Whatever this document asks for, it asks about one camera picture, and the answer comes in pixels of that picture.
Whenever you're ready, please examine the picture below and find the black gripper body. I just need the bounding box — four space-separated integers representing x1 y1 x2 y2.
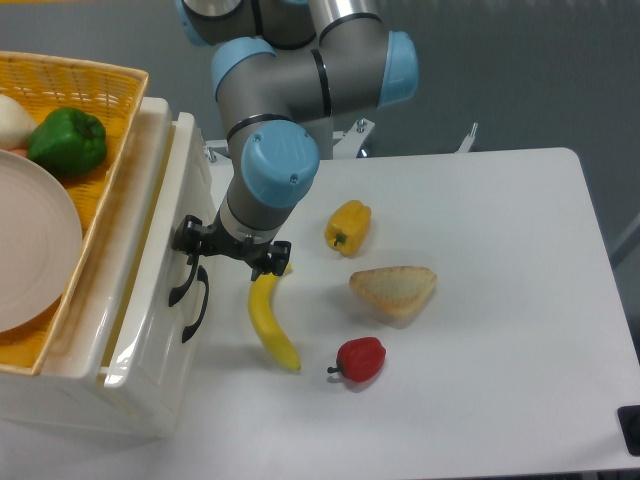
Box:
204 223 273 268

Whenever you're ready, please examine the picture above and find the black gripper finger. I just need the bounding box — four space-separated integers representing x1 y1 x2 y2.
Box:
171 215 212 265
249 240 291 281

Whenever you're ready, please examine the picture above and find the black top drawer handle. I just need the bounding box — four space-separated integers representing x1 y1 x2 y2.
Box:
168 256 199 307

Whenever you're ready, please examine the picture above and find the black drawer handle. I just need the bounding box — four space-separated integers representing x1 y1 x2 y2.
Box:
181 266 210 344
168 256 199 307

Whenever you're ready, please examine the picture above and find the white drawer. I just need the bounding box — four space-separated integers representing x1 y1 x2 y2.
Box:
99 113 216 437

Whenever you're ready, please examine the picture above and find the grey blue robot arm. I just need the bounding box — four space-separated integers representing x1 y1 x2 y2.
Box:
173 1 419 276

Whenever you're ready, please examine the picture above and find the white drawer cabinet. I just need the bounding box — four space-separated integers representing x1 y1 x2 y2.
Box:
0 97 221 441

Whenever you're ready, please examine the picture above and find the yellow banana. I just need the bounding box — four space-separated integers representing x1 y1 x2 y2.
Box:
247 274 302 372

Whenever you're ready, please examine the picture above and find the yellow bell pepper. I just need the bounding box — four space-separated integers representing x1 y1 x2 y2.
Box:
324 200 372 256

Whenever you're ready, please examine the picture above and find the slice of bread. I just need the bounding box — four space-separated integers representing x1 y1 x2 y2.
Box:
349 266 438 318

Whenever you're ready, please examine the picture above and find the red bell pepper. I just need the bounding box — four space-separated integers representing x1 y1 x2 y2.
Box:
327 337 386 383

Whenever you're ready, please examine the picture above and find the pink plate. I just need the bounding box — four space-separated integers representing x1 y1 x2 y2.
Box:
1 151 82 332

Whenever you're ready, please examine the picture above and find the green bell pepper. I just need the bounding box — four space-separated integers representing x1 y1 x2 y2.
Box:
27 107 107 177

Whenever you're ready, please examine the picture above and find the yellow woven basket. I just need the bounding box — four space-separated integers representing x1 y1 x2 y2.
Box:
1 51 149 376

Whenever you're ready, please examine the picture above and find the white onion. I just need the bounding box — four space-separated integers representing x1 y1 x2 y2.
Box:
0 95 37 150

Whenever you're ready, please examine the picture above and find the black corner device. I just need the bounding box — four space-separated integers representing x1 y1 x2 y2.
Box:
617 405 640 457

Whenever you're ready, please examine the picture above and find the black lower drawer handle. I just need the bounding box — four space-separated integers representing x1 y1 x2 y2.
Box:
181 266 210 344

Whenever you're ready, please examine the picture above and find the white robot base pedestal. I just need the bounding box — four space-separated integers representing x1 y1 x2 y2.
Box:
302 113 334 160

